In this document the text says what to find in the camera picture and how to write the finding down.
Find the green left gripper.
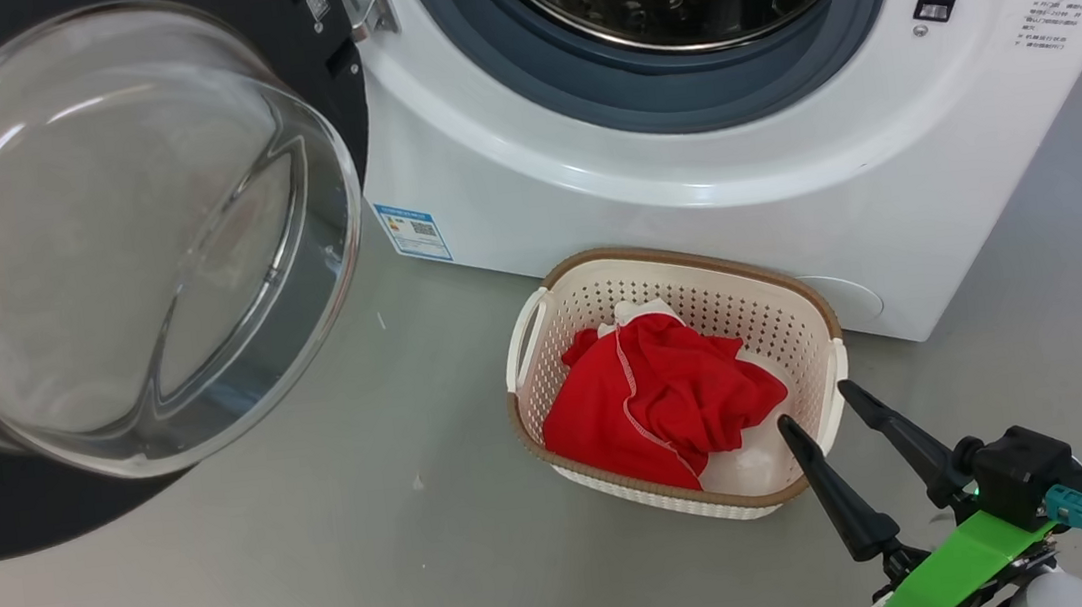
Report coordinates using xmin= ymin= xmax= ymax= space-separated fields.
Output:
xmin=773 ymin=358 xmax=1069 ymax=607

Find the red cloth garment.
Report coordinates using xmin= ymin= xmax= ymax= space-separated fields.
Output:
xmin=530 ymin=286 xmax=801 ymax=519

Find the black round glass washer door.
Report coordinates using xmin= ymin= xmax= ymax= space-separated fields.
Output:
xmin=0 ymin=0 xmax=414 ymax=562

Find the cream perforated basket brown rim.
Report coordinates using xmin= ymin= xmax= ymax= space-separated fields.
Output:
xmin=493 ymin=223 xmax=865 ymax=545

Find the white front-load washing machine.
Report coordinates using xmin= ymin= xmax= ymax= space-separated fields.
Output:
xmin=338 ymin=0 xmax=1082 ymax=399

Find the grey rubber door gasket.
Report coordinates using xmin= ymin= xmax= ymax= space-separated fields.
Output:
xmin=404 ymin=0 xmax=909 ymax=163

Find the blue energy label sticker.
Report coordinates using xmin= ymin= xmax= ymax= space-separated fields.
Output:
xmin=373 ymin=196 xmax=454 ymax=269

